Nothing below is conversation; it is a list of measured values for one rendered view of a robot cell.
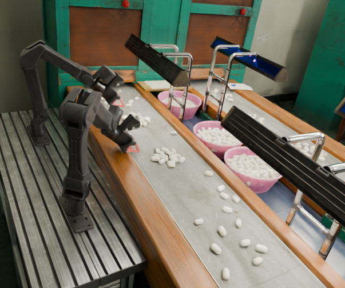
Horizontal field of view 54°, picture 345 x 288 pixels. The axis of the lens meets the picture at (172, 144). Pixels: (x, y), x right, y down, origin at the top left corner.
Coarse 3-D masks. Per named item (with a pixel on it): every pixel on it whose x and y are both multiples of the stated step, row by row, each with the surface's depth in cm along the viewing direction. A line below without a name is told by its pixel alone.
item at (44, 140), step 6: (30, 126) 169; (36, 126) 158; (42, 126) 160; (30, 132) 162; (36, 132) 160; (42, 132) 161; (36, 138) 159; (42, 138) 160; (48, 138) 161; (36, 144) 155; (42, 144) 156; (48, 144) 158
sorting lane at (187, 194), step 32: (128, 96) 203; (160, 128) 172; (192, 160) 149; (160, 192) 126; (192, 192) 129; (224, 192) 131; (192, 224) 113; (224, 224) 115; (256, 224) 117; (224, 256) 103; (256, 256) 104; (288, 256) 106
